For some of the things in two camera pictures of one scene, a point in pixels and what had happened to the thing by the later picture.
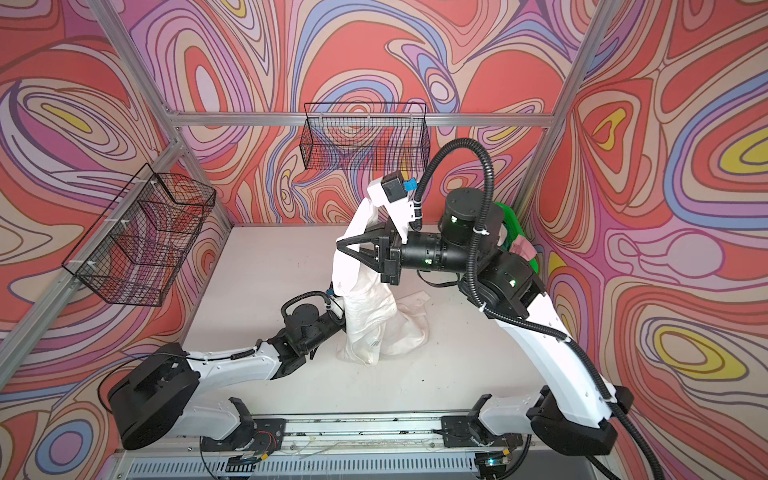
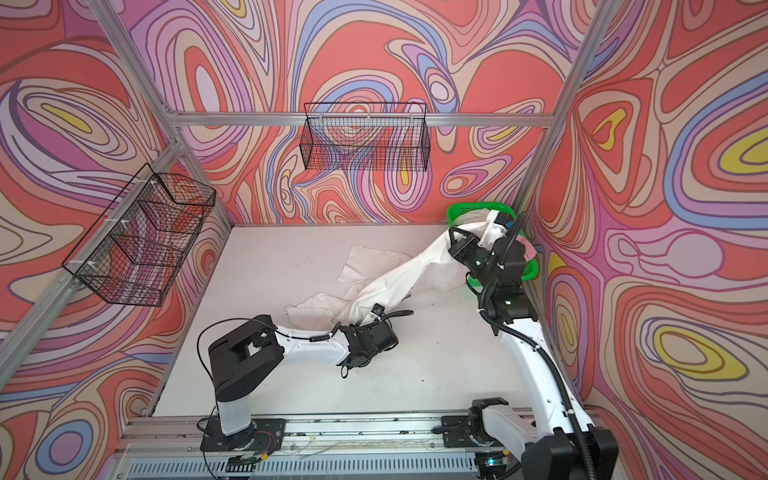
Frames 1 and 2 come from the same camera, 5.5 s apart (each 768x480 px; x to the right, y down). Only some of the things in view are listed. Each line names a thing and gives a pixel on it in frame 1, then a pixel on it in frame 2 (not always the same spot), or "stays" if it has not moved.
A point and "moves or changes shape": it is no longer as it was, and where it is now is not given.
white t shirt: x=378 y=320 moves or changes shape
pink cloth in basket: x=521 y=246 stays
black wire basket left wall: x=138 y=249 stays
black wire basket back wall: x=368 y=136 stays
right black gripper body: x=399 y=255 to x=478 y=258
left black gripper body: x=328 y=326 to x=357 y=332
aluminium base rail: x=362 y=446 stays
